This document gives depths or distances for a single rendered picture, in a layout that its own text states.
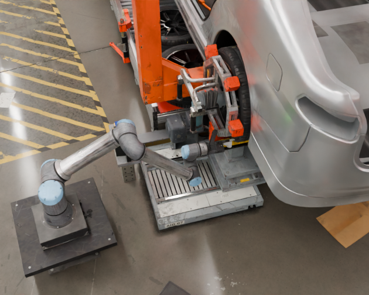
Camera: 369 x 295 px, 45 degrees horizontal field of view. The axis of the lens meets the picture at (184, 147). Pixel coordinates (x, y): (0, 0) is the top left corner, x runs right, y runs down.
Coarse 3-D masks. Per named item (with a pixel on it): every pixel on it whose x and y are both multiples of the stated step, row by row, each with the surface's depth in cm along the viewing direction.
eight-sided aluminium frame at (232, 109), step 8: (216, 56) 295; (208, 64) 307; (216, 64) 289; (224, 64) 289; (224, 72) 288; (208, 88) 330; (224, 88) 281; (224, 96) 285; (232, 96) 283; (208, 112) 332; (216, 112) 331; (232, 112) 283; (216, 120) 331; (232, 120) 293; (216, 128) 320; (224, 128) 320; (224, 136) 303
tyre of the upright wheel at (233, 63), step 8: (224, 48) 297; (232, 48) 296; (224, 56) 295; (232, 56) 285; (240, 56) 285; (232, 64) 283; (240, 64) 281; (240, 72) 279; (240, 80) 277; (240, 88) 278; (248, 88) 278; (240, 96) 280; (248, 96) 278; (240, 104) 284; (248, 104) 279; (240, 112) 287; (248, 112) 281; (240, 120) 290; (248, 120) 284; (248, 128) 289; (240, 136) 297; (248, 136) 299
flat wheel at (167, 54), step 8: (176, 48) 408; (184, 48) 408; (192, 48) 408; (168, 56) 399; (176, 56) 408; (184, 56) 412; (192, 56) 413; (200, 56) 403; (184, 64) 394; (192, 64) 399; (200, 64) 396; (176, 104) 385; (184, 104) 383
